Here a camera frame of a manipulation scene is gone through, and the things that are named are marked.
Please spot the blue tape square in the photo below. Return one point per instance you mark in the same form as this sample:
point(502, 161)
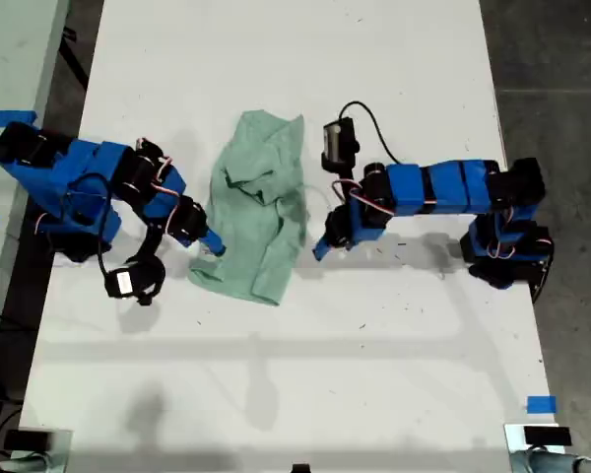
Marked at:
point(542, 405)

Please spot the blue and black arm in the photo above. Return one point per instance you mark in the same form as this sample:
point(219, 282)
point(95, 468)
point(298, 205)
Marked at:
point(79, 172)
point(448, 187)

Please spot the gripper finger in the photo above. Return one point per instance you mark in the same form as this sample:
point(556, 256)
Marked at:
point(216, 240)
point(211, 249)
point(325, 246)
point(324, 253)

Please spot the long blue tape strip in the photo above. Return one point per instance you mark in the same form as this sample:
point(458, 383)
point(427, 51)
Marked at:
point(0, 117)

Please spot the pale green T-shirt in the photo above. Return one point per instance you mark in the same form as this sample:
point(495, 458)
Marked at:
point(246, 236)

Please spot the small black round object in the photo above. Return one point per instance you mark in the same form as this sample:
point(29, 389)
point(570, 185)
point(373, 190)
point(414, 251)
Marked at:
point(300, 469)

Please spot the camera black stalk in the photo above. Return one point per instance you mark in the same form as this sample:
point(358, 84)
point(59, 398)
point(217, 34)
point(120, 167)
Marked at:
point(348, 180)
point(145, 246)

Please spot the pale side table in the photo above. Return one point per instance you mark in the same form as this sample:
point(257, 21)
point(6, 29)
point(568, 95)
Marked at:
point(10, 59)

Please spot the small black box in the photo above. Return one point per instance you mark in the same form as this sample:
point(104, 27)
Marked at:
point(546, 436)
point(27, 439)

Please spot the black metal bar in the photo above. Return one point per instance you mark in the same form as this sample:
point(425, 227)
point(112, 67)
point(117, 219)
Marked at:
point(76, 61)

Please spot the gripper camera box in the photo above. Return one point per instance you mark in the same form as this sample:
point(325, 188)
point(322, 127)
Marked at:
point(128, 283)
point(340, 145)

